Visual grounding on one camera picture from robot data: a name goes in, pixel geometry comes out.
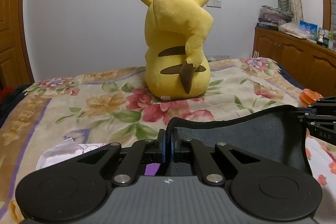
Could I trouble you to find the purple and grey towel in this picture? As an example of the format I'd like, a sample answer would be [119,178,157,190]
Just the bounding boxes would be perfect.
[142,104,314,177]

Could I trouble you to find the brown wooden room door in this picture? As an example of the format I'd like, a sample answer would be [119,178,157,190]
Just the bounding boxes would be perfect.
[1,0,34,88]

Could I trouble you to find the orange lidded drink cup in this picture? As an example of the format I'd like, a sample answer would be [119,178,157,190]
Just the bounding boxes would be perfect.
[298,89,323,107]

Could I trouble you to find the white strawberry print cloth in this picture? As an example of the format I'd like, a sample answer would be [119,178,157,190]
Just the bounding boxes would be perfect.
[305,136,335,223]

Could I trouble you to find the brown wooden cabinet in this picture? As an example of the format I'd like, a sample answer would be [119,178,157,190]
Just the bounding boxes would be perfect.
[253,27,336,97]

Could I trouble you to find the floral bed blanket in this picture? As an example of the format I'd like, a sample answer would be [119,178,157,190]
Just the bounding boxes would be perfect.
[1,57,302,223]

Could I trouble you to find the bottles on cabinet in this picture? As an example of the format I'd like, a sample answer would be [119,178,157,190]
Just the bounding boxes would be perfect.
[316,28,335,51]

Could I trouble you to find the blue gift box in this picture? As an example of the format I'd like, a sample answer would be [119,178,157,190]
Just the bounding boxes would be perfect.
[298,20,318,40]

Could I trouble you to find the purple tissue box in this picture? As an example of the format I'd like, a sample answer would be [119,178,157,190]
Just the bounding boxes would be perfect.
[35,138,106,170]

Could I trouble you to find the stack of folded fabrics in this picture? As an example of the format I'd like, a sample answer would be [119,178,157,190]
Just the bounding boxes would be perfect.
[256,5,293,31]

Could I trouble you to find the yellow Pikachu plush toy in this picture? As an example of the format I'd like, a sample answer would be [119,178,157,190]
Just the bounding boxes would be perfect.
[140,0,214,100]

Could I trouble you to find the white wall socket switch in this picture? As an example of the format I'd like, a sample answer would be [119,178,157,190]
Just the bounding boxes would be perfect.
[207,0,222,9]

